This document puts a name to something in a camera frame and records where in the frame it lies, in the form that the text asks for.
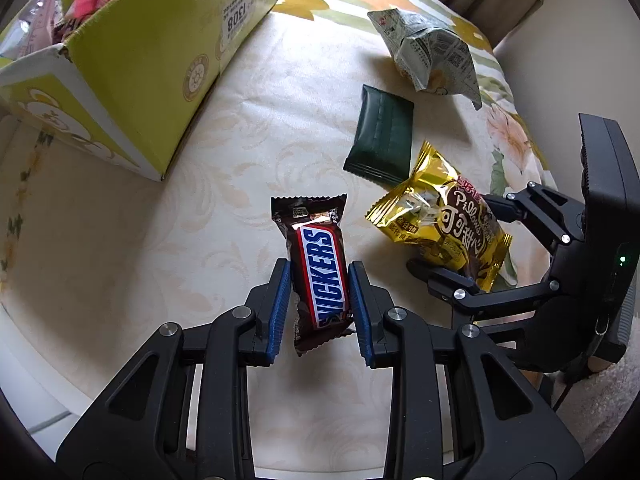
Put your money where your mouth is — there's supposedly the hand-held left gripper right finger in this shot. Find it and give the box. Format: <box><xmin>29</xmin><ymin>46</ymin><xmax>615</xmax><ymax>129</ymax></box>
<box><xmin>347</xmin><ymin>260</ymin><xmax>586</xmax><ymax>480</ymax></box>

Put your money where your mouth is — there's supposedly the floral bedsheet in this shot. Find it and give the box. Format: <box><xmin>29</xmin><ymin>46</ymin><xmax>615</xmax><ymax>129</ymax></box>
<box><xmin>272</xmin><ymin>0</ymin><xmax>551</xmax><ymax>286</ymax></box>

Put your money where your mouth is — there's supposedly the brown chocolate bar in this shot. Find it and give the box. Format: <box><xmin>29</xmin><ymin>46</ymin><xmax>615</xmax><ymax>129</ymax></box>
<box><xmin>270</xmin><ymin>194</ymin><xmax>358</xmax><ymax>357</ymax></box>

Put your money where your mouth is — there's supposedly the gold snack packet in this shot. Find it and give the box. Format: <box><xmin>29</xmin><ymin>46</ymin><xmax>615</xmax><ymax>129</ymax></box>
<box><xmin>364</xmin><ymin>141</ymin><xmax>513</xmax><ymax>293</ymax></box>

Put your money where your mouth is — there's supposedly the grey white snack packet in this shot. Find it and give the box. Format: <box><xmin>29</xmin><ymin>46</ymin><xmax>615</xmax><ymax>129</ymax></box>
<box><xmin>367</xmin><ymin>7</ymin><xmax>483</xmax><ymax>111</ymax></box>

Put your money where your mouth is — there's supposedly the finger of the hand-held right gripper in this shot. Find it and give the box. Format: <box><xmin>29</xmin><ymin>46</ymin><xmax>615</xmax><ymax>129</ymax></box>
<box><xmin>482</xmin><ymin>181</ymin><xmax>586</xmax><ymax>248</ymax></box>
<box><xmin>407</xmin><ymin>242</ymin><xmax>581</xmax><ymax>328</ymax></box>

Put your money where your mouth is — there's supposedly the dark green snack packet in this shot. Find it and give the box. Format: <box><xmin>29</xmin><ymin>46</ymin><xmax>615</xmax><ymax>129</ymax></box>
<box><xmin>343</xmin><ymin>84</ymin><xmax>416</xmax><ymax>186</ymax></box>

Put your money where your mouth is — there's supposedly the green cardboard box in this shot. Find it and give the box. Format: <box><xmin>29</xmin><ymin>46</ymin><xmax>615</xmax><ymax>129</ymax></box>
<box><xmin>0</xmin><ymin>0</ymin><xmax>286</xmax><ymax>182</ymax></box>

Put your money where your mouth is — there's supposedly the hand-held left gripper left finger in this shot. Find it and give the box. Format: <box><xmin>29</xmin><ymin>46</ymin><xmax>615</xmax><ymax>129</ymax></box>
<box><xmin>55</xmin><ymin>259</ymin><xmax>292</xmax><ymax>480</ymax></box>

